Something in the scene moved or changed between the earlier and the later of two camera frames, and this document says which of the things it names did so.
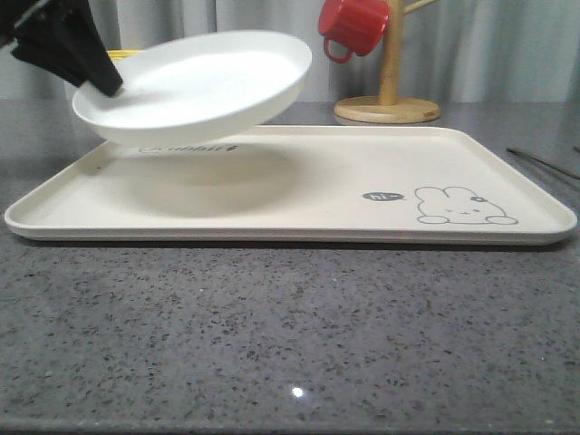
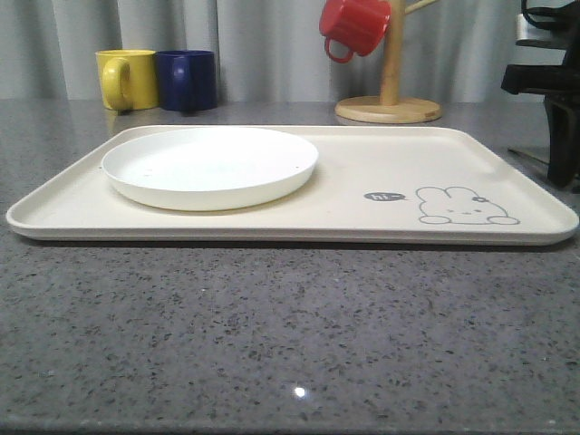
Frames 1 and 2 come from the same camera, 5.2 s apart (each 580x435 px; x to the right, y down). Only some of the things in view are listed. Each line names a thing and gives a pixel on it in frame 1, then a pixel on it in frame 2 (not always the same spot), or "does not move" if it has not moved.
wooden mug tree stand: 387,108 does not move
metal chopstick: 544,163 does not move
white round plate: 196,88 to 209,169
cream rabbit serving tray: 310,184 does not move
